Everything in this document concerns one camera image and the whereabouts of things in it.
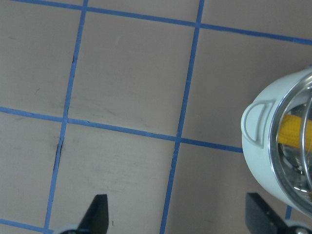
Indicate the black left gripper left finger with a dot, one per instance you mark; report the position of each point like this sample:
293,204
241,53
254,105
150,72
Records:
96,218

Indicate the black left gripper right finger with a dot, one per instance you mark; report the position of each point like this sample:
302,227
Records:
260,218

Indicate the glass pot lid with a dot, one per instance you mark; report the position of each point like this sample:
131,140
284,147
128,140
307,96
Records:
291,166

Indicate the yellow corn cob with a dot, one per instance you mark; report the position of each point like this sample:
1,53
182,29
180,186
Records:
289,132

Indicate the white cooking pot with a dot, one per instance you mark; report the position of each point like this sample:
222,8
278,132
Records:
255,127

